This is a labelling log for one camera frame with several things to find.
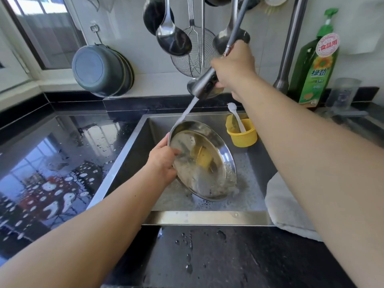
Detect white hanging cloth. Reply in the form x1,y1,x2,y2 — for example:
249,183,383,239
81,0,118,12

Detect yellow hanging sink cup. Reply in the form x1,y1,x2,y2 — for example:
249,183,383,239
225,114,259,148

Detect hanging steel ladles and skimmer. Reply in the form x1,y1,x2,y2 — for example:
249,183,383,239
143,0,175,36

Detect white cleaning brush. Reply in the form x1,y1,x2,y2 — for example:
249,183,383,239
227,102,247,134

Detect person's right hand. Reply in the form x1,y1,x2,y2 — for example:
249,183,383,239
210,40,259,104

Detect green dish soap bottle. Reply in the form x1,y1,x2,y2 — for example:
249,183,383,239
288,8,340,108

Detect white dish rag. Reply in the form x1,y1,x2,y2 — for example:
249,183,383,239
264,171,325,242

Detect person's left forearm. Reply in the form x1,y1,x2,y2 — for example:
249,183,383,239
0,171,166,288

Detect steel wall hook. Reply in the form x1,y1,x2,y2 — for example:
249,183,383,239
90,24,103,47

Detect steel gooseneck faucet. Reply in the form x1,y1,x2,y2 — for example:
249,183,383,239
191,0,310,100

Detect round steel pan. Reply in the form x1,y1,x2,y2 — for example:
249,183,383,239
167,120,238,202

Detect steel soup ladle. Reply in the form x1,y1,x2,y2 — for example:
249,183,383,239
155,0,193,57

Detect stainless steel sink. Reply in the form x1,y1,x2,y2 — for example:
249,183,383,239
87,112,280,227

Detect dark green hanging basin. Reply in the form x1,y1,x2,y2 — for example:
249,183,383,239
120,51,135,95

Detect person's left hand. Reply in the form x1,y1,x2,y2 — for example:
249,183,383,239
144,132,182,190

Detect clear plastic cup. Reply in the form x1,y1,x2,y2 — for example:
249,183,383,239
327,77,362,110

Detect person's right forearm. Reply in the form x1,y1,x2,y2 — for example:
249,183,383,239
231,78,384,288

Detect grey hanging basin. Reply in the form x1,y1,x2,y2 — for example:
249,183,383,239
71,44,128,98

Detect wire mesh skimmer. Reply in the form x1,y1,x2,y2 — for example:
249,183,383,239
170,0,220,78

